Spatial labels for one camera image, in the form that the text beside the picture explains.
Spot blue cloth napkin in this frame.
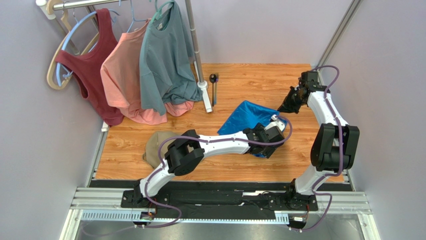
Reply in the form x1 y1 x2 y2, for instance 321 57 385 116
199 100 292 159

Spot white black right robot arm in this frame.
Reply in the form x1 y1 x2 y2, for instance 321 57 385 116
277 70 360 196

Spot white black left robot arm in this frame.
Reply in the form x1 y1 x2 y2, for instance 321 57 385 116
134 120 286 198

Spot black spoon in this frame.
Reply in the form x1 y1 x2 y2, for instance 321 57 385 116
209 73 215 107

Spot white clothes rack foot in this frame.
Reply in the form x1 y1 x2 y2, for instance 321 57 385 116
197 81 213 113

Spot teal t-shirt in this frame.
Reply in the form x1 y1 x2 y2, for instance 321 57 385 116
139 0 203 115

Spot beige baseball cap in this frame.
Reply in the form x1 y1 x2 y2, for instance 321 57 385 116
142 131 178 169

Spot pink t-shirt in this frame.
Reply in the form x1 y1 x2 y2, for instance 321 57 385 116
100 22 195 125

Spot teal clothes hanger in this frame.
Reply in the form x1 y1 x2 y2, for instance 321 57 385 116
150 0 176 24

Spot maroon tank top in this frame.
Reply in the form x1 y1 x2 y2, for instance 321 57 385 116
55 8 124 127

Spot light blue clothes hanger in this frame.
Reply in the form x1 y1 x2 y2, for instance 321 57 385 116
46 11 100 90

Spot wooden clothes hanger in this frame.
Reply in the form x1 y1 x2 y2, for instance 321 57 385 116
37 0 100 90

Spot metal clothes rack pole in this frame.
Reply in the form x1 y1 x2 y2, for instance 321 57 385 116
35 0 208 87

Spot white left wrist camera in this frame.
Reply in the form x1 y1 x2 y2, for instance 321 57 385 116
264 114 287 132

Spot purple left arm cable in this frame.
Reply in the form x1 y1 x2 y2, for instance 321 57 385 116
138 114 294 229

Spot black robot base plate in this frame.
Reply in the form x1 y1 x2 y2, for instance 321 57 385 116
120 189 319 212

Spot aluminium frame rail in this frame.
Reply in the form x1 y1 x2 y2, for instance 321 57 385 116
60 181 380 240

